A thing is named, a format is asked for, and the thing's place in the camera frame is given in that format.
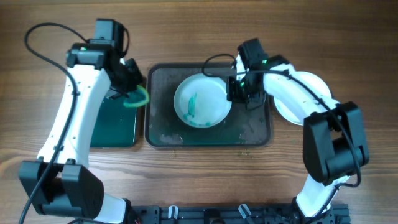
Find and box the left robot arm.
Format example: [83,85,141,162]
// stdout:
[19,19,150,223]

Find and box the green yellow sponge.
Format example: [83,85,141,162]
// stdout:
[123,85,150,108]

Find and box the pale blue rimmed plate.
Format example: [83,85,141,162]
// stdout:
[174,73,232,128]

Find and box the small dark green tray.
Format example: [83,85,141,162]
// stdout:
[89,68,140,148]

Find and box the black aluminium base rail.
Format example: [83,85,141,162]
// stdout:
[127,204,351,224]

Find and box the white plate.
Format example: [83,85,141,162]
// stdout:
[274,71,333,126]

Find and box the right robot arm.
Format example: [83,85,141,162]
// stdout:
[227,39,369,223]

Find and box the large dark tray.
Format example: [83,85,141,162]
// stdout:
[144,63,272,149]

